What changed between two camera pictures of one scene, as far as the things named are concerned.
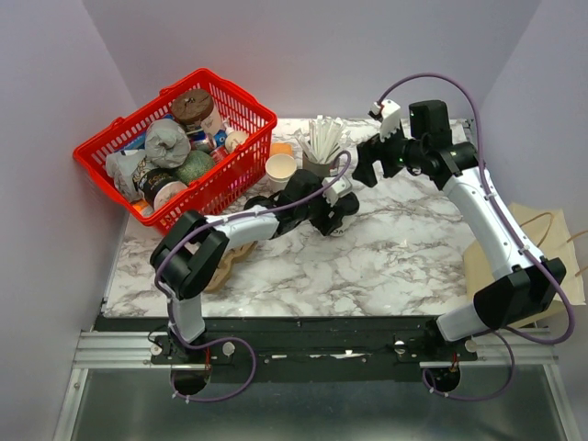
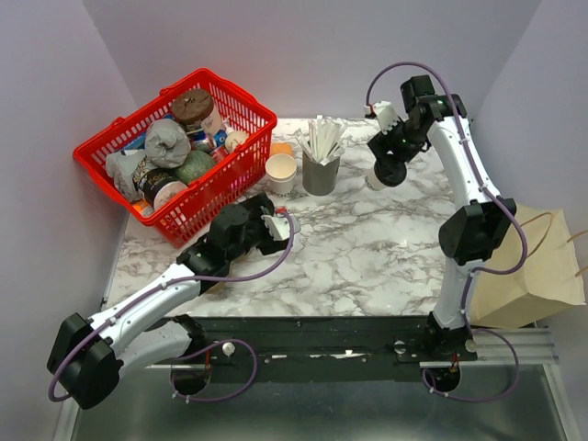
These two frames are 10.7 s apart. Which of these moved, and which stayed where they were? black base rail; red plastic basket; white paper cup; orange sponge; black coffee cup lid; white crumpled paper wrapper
Moved: black coffee cup lid; white paper cup
Stayed: orange sponge; white crumpled paper wrapper; black base rail; red plastic basket
